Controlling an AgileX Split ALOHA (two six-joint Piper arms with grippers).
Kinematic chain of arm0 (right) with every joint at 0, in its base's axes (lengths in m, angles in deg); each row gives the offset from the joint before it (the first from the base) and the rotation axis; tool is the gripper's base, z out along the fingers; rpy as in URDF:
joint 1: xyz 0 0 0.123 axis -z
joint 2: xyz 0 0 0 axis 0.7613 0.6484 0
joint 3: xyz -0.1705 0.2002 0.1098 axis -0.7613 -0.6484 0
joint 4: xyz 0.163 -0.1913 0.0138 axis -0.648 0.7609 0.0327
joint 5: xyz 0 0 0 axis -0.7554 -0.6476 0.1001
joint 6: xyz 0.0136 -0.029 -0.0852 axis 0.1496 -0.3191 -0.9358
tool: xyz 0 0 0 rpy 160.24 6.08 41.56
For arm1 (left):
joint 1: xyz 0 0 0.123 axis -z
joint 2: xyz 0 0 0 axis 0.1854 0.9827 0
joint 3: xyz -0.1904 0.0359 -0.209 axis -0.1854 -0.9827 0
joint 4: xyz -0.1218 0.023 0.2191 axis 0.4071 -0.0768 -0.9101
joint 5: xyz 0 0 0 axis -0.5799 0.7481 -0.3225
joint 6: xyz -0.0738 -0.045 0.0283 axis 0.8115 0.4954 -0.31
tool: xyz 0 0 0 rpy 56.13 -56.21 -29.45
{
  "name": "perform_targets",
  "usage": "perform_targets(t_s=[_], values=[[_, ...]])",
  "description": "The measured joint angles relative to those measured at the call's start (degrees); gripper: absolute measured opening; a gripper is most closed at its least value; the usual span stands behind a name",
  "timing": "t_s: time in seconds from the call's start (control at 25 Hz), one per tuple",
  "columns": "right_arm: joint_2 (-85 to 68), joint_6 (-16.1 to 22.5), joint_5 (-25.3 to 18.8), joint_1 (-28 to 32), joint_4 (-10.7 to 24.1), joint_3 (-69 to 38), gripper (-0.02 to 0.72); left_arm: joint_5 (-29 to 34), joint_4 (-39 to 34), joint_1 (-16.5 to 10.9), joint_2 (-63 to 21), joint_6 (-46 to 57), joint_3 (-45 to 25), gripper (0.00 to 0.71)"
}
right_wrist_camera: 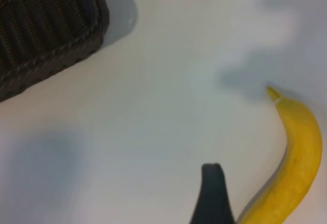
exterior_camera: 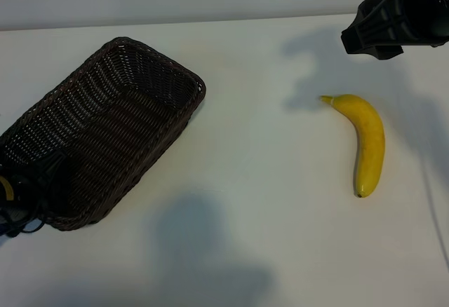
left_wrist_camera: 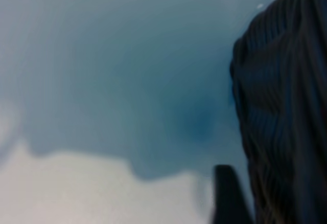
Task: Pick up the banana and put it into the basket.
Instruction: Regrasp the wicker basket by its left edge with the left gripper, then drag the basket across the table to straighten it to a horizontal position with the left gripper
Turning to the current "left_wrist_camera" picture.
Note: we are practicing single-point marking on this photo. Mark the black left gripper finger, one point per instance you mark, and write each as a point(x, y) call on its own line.
point(227, 196)

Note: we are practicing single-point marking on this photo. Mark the dark brown wicker basket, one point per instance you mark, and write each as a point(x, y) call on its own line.
point(286, 106)

